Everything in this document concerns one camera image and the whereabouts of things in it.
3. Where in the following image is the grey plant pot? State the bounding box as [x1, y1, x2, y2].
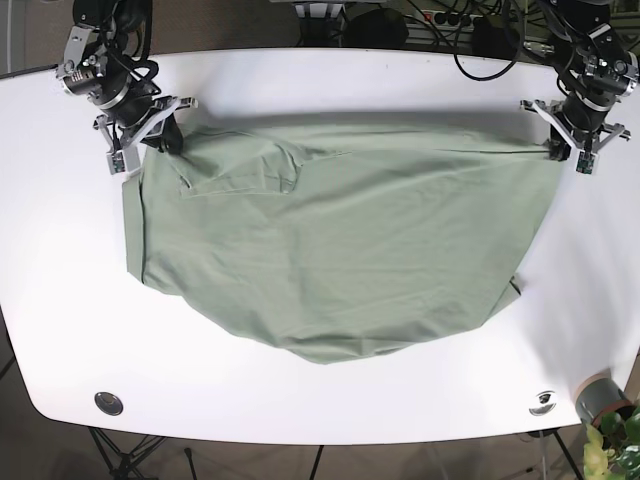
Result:
[573, 374, 635, 426]

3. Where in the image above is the green potted plant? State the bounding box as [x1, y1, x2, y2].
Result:
[583, 405, 639, 480]

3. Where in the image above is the silver table grommet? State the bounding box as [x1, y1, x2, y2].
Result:
[528, 390, 557, 417]
[94, 392, 124, 416]

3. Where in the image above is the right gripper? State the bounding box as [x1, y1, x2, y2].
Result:
[58, 28, 198, 176]

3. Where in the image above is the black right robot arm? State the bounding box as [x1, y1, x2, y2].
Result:
[56, 1, 197, 175]

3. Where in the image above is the right silver table grommet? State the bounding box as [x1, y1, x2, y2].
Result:
[528, 390, 557, 417]

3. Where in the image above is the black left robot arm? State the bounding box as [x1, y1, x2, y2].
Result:
[459, 1, 639, 175]

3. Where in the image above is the left silver table grommet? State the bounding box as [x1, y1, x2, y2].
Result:
[94, 392, 124, 416]

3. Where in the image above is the green polo shirt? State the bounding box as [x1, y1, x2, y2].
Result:
[122, 123, 563, 364]

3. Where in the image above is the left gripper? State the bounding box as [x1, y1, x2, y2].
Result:
[520, 52, 639, 175]

